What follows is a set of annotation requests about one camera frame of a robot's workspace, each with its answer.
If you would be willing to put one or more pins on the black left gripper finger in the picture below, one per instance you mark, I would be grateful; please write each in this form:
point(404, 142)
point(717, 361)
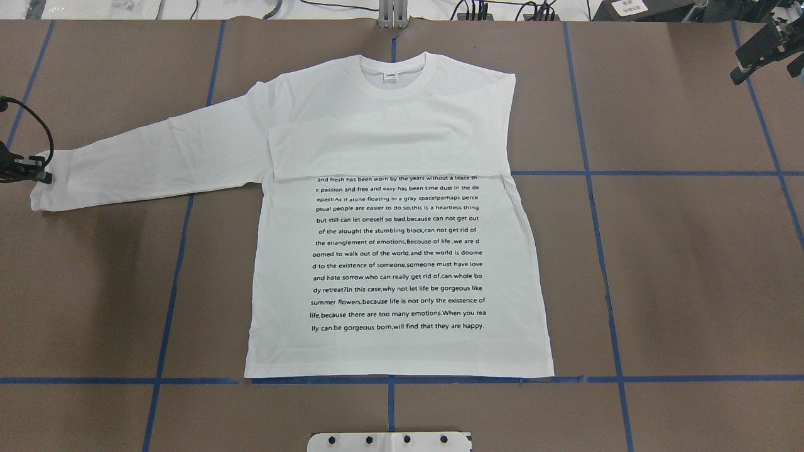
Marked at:
point(33, 162)
point(39, 177)

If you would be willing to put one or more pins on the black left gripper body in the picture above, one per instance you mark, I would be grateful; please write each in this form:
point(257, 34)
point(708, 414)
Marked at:
point(19, 169)

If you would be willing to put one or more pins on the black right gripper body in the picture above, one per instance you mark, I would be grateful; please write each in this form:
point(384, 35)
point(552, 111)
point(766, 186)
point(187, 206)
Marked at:
point(771, 45)

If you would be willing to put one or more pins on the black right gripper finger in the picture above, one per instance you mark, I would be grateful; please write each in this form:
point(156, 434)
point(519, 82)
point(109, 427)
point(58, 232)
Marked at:
point(752, 56)
point(739, 74)

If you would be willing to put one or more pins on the white long-sleeve printed shirt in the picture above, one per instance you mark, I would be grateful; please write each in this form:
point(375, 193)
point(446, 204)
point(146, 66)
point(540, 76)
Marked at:
point(392, 238)

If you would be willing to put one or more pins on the aluminium frame post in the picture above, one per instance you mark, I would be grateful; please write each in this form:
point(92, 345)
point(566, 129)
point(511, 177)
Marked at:
point(393, 14)

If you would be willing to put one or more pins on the white camera stand column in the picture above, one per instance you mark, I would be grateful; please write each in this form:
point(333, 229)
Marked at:
point(392, 441)

